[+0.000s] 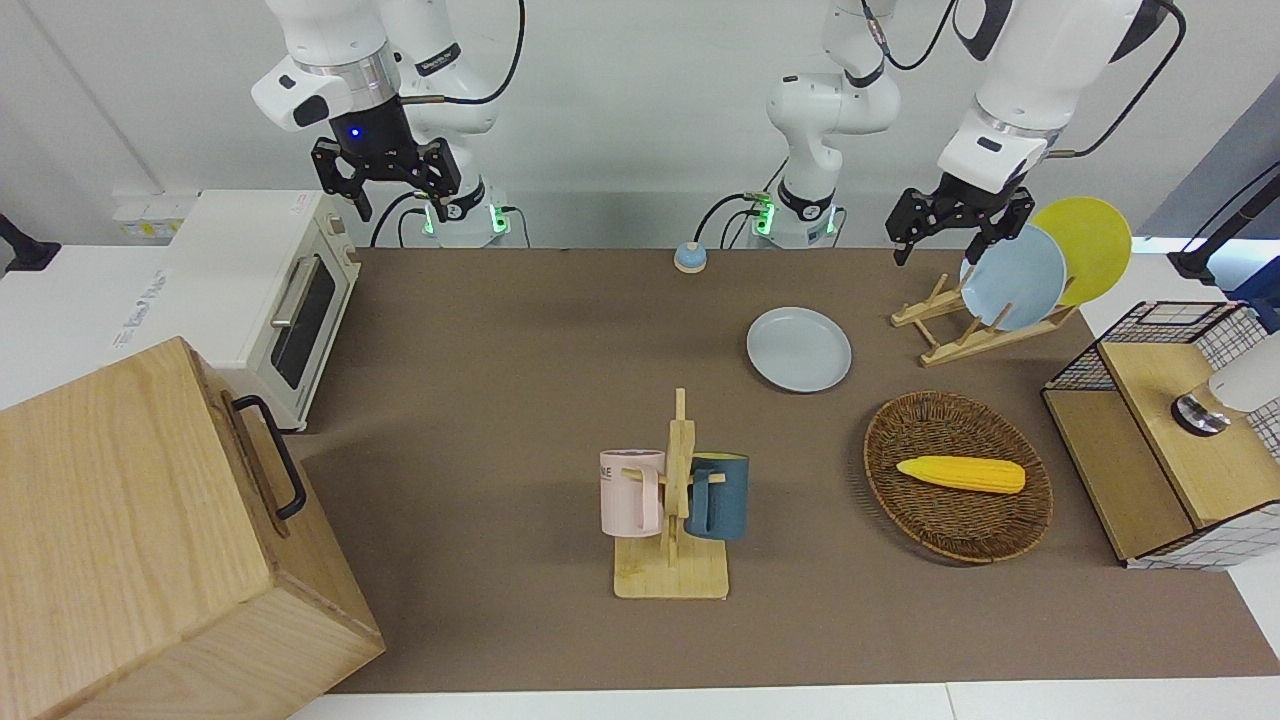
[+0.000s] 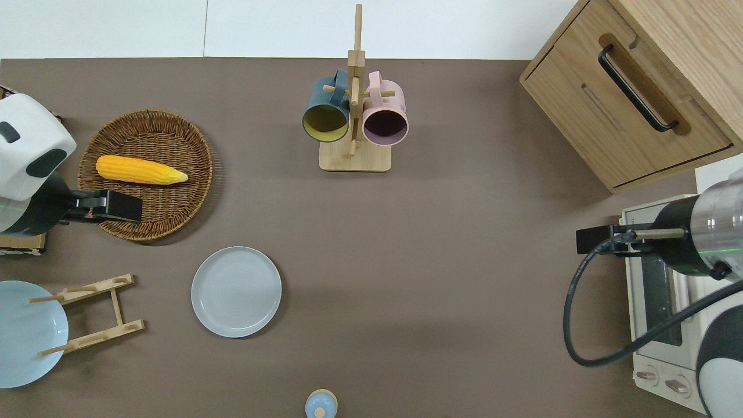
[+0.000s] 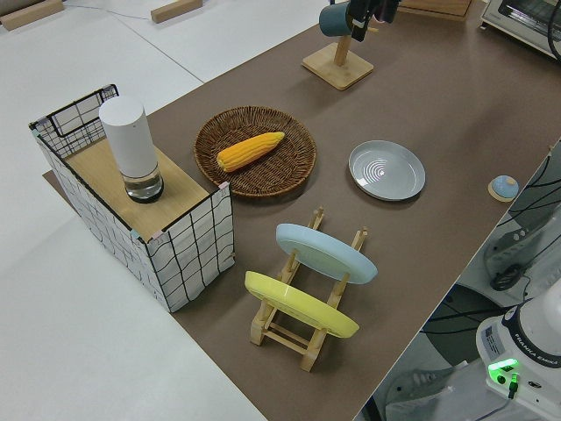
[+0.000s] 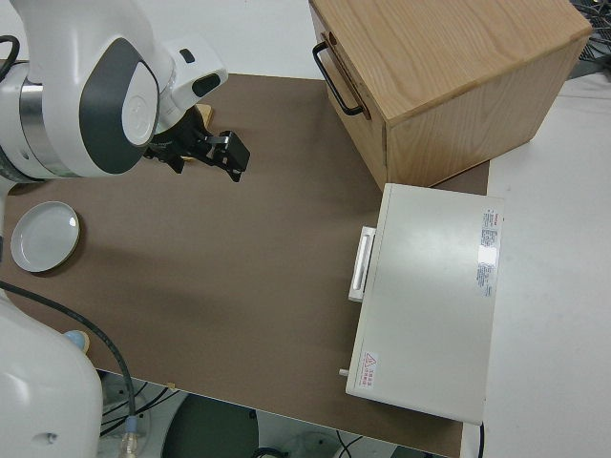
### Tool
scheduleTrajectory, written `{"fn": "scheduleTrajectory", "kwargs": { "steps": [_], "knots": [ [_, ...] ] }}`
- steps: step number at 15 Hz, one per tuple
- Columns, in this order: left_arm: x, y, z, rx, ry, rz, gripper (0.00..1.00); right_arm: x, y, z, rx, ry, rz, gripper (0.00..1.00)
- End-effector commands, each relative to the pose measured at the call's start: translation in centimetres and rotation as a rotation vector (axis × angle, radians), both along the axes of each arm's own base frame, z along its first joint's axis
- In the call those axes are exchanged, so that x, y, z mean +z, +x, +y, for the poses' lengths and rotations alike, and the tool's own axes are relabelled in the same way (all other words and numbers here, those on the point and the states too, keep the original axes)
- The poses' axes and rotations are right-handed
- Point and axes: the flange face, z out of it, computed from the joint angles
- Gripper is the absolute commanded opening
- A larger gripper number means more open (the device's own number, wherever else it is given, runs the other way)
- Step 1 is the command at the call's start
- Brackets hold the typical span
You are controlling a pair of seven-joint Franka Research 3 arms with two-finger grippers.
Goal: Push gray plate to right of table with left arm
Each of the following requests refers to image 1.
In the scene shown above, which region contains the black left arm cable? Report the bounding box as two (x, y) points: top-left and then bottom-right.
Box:
(862, 0), (963, 72)
(1048, 0), (1188, 161)

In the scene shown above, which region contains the yellow plate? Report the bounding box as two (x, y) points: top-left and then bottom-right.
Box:
(1030, 197), (1134, 308)

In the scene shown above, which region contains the dark blue mug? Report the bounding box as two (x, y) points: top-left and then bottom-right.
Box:
(685, 452), (751, 543)

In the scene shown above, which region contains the blue box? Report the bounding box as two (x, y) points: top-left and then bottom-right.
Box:
(1232, 258), (1280, 335)

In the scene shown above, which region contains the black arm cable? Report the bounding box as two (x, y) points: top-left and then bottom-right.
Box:
(862, 0), (963, 72)
(400, 0), (527, 107)
(1048, 0), (1188, 161)

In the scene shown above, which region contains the gray plate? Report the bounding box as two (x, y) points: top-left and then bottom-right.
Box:
(746, 306), (853, 394)

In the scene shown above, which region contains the black camera stand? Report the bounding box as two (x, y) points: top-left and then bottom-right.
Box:
(1167, 163), (1280, 283)
(0, 213), (63, 274)

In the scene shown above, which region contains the white cylinder with metal ring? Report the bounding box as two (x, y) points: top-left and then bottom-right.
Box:
(1171, 333), (1280, 438)

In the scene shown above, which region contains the brown wicker basket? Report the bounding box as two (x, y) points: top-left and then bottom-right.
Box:
(863, 390), (1055, 566)

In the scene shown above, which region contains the white toaster oven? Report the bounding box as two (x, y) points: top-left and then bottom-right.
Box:
(108, 189), (363, 434)

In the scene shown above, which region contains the black base cable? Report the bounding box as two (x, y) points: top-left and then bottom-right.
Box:
(368, 188), (433, 248)
(694, 158), (793, 251)

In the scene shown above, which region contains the light blue plate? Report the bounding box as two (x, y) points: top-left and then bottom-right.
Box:
(959, 224), (1069, 333)

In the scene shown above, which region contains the white wall outlet strip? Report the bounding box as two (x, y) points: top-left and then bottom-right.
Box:
(111, 194), (197, 242)

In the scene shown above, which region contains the brown table mat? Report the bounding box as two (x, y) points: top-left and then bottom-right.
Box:
(285, 246), (1280, 695)

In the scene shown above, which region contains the wooden mug holder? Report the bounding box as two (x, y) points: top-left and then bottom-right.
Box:
(612, 388), (731, 601)

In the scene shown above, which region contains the yellow corn cob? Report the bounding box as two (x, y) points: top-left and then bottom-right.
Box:
(895, 455), (1028, 496)

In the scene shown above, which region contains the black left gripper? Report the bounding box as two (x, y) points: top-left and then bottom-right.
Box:
(885, 171), (1037, 267)

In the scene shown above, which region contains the black right base cable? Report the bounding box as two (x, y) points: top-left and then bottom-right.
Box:
(368, 188), (433, 248)

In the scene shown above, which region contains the pink mug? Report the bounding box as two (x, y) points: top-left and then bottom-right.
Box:
(599, 449), (667, 538)

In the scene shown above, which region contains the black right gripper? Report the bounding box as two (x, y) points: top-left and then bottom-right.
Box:
(311, 95), (464, 224)

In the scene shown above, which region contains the wooden box with black handle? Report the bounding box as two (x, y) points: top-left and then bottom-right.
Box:
(0, 336), (387, 720)

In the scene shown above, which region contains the black left base cable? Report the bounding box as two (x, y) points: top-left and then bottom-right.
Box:
(694, 158), (793, 251)

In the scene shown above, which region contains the wooden plate rack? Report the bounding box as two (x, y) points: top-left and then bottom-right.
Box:
(890, 273), (1079, 368)

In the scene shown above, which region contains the wire grid wooden shelf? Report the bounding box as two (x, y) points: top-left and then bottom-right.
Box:
(1040, 300), (1280, 572)

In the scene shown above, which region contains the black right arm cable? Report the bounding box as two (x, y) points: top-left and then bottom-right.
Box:
(400, 0), (527, 107)

